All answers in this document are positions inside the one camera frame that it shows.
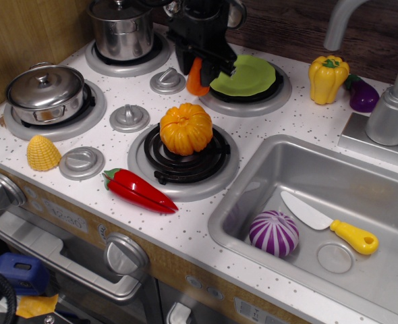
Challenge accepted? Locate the front right black burner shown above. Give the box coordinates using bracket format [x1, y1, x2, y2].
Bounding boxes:
[127, 124, 239, 202]

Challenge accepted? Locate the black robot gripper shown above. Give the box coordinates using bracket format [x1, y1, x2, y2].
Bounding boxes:
[168, 1, 236, 87]

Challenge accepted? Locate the grey stovetop knob back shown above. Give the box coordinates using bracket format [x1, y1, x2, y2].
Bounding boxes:
[150, 67, 186, 95]

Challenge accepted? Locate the grey oven door handle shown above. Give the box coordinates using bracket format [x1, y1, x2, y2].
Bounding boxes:
[0, 212, 142, 304]

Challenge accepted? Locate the black cable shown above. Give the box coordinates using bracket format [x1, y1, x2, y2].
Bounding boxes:
[0, 269, 18, 324]

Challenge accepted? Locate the silver toy faucet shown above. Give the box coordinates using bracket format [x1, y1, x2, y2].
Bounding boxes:
[323, 1, 398, 169]

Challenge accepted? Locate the grey stovetop knob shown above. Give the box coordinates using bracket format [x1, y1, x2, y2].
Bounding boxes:
[59, 146, 105, 181]
[150, 67, 186, 95]
[109, 104, 150, 133]

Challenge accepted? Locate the blue device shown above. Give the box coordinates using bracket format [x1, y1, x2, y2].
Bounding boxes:
[0, 252, 50, 296]

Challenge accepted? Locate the grey toy sink basin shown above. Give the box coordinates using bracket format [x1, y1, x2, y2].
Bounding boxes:
[208, 135, 398, 323]

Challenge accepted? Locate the orange toy carrot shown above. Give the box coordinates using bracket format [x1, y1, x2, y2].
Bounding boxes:
[186, 57, 210, 97]

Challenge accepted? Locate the back left stove burner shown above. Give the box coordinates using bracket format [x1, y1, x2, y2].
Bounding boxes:
[85, 32, 171, 78]

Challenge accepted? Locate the purple toy eggplant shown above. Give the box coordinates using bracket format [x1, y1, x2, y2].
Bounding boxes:
[344, 74, 380, 113]

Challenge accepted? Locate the hanging steel ladle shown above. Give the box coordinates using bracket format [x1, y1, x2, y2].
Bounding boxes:
[227, 0, 247, 29]

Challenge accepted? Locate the grey stovetop knob front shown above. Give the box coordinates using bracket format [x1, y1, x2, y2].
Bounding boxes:
[59, 146, 105, 181]

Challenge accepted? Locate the toy knife yellow handle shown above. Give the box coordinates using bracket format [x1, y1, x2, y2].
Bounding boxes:
[280, 191, 379, 255]

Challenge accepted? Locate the back right stove burner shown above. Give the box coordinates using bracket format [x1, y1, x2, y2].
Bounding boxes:
[199, 62, 292, 117]

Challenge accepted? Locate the yellow toy bell pepper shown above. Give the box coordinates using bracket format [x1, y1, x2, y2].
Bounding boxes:
[308, 55, 350, 105]

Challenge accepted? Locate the front left stove burner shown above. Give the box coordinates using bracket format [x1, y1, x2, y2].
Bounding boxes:
[3, 81, 106, 142]

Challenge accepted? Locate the silver oven knob left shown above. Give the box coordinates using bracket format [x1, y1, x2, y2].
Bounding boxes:
[0, 173, 26, 210]

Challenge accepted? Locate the purple striped toy onion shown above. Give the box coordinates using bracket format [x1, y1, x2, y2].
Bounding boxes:
[249, 211, 300, 258]

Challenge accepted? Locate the hanging steel utensil left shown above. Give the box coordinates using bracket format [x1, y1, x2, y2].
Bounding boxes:
[163, 0, 183, 18]

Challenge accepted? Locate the grey stovetop knob middle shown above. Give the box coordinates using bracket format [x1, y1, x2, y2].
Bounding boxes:
[109, 104, 150, 133]

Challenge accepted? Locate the green plastic plate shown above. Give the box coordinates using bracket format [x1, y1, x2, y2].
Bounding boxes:
[210, 55, 277, 97]

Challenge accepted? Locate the yellow toy corn piece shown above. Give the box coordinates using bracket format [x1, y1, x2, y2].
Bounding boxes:
[26, 135, 61, 171]

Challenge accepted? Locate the stove burner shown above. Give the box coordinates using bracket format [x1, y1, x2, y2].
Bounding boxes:
[3, 81, 106, 142]
[85, 32, 171, 78]
[199, 62, 292, 117]

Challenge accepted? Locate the orange toy pumpkin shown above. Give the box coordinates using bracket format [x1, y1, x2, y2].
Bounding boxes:
[159, 103, 213, 156]

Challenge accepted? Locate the silver oven knob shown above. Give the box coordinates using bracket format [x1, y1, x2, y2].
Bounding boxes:
[0, 173, 26, 210]
[103, 232, 149, 276]

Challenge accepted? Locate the red toy chili pepper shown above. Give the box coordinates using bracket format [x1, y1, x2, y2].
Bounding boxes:
[102, 168, 178, 214]

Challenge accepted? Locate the silver oven knob right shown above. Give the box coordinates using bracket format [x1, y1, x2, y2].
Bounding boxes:
[103, 232, 149, 276]

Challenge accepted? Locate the low steel pot with lid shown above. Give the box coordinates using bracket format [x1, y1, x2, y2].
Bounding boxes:
[5, 63, 85, 125]

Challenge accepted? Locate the tall steel pot with lid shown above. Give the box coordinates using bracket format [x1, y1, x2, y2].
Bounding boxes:
[87, 0, 154, 61]

